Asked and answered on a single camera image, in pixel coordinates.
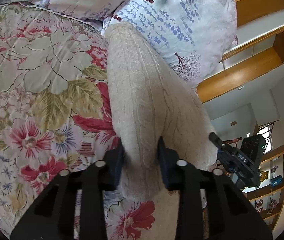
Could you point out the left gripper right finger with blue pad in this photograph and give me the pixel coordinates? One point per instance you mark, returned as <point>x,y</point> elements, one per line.
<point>230,214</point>

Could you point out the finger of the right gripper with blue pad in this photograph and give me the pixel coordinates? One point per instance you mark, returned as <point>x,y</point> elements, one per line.
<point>217,141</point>

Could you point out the beige cable knit sweater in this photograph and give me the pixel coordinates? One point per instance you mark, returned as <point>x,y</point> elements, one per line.
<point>149,101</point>

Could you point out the wooden display shelf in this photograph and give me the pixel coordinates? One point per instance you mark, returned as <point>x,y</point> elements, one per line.
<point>268,198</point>

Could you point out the floral quilt bedspread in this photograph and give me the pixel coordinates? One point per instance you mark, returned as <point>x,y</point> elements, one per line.
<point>55,112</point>

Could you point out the wooden mirror wardrobe door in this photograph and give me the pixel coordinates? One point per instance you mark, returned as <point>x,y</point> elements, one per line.
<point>261,32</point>

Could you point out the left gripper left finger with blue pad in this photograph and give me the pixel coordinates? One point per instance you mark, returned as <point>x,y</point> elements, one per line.
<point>52,214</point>

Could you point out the blue pink floral right pillow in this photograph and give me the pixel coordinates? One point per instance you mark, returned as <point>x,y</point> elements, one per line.
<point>190,35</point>

